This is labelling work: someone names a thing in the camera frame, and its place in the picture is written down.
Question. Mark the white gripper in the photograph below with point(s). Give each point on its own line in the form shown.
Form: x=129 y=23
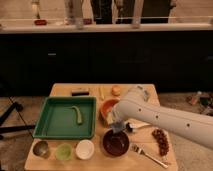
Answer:
x=111 y=118

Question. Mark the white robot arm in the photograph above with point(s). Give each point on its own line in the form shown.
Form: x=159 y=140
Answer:
x=133 y=105

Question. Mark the orange bowl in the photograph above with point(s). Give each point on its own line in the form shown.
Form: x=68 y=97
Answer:
x=106 y=107

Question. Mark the purple bowl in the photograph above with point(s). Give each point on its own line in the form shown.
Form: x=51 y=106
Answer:
x=115 y=144

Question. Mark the white small bowl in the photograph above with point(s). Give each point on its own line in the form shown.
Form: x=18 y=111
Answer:
x=85 y=149

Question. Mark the small orange toy fruit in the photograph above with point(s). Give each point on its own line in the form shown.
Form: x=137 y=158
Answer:
x=115 y=90

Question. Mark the pale yellow stick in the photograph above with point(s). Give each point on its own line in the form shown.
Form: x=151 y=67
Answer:
x=101 y=93

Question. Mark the green toy vegetable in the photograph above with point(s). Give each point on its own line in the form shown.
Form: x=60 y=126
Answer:
x=78 y=115

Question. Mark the silver fork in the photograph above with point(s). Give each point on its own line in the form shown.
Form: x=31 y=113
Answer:
x=140 y=151

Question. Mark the green plastic tray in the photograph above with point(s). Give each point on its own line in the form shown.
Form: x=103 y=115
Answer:
x=58 y=121

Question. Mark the green small cup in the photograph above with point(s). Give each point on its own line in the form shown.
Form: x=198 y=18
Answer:
x=63 y=152

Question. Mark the black tripod stand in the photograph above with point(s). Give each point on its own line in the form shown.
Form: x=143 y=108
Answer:
x=11 y=120

